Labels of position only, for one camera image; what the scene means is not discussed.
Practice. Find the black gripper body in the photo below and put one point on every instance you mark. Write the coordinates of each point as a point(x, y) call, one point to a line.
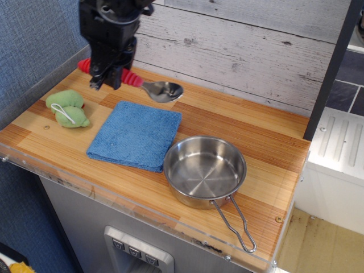
point(109, 27)

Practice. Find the dark grey right post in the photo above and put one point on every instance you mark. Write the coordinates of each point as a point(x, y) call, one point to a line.
point(334, 65)

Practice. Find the blue folded cloth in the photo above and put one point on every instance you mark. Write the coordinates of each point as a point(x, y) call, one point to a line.
point(135, 135)

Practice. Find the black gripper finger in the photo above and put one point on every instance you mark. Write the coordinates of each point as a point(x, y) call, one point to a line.
point(113, 77)
point(97, 82)

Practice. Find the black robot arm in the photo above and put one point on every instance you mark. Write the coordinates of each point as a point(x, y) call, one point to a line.
point(110, 27)

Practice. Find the red handled metal spoon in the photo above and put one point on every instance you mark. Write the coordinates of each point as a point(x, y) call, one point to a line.
point(160, 91)

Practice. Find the green plush toy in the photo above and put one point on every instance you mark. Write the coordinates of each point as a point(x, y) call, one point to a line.
point(67, 107)

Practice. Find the yellow black object corner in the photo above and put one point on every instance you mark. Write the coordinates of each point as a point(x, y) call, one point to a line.
point(13, 261)

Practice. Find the white ribbed appliance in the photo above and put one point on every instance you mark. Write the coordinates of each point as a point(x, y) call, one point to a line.
point(331, 186)

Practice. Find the clear acrylic edge guard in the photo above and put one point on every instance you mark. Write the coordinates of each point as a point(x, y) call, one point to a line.
point(273, 170)

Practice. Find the grey toy dispenser panel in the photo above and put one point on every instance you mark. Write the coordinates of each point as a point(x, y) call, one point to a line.
point(130, 254)

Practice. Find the steel pan with wire handle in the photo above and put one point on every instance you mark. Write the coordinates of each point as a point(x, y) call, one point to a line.
point(205, 172)

